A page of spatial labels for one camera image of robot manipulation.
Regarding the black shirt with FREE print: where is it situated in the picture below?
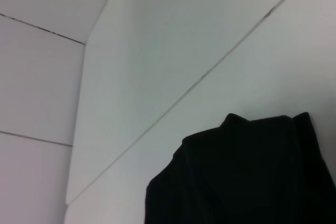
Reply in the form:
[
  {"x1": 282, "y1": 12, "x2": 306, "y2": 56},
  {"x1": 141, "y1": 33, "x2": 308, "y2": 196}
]
[{"x1": 145, "y1": 112, "x2": 336, "y2": 224}]

